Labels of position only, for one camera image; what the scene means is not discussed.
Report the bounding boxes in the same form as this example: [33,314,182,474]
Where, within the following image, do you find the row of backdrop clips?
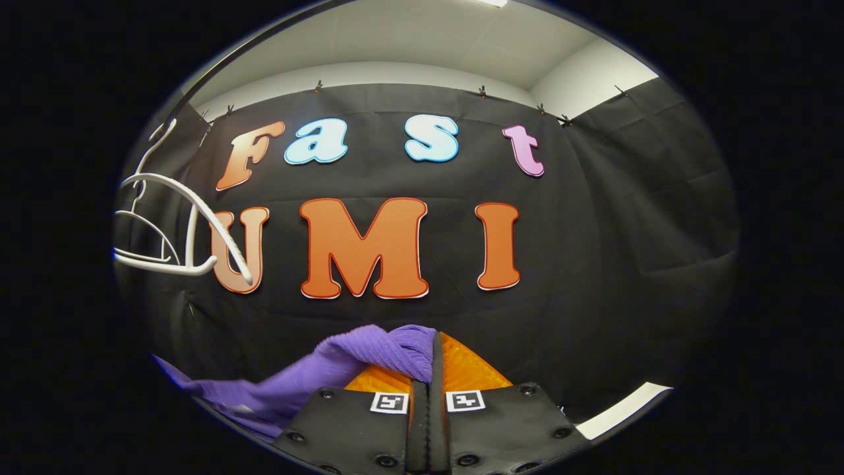
[201,80,627,126]

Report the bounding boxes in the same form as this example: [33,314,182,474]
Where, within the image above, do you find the black backdrop cloth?
[115,76,739,436]

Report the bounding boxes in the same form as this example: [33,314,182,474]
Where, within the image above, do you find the white table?
[577,381,675,441]

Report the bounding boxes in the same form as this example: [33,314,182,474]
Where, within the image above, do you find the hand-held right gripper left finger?
[272,364,429,475]

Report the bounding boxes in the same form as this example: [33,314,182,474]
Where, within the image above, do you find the white plastic clothes hanger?
[113,173,255,286]
[112,119,182,266]

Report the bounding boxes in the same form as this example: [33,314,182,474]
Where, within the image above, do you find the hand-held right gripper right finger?
[429,331,589,475]

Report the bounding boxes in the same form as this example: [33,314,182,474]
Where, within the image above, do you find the purple corduroy shirt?
[152,323,437,441]

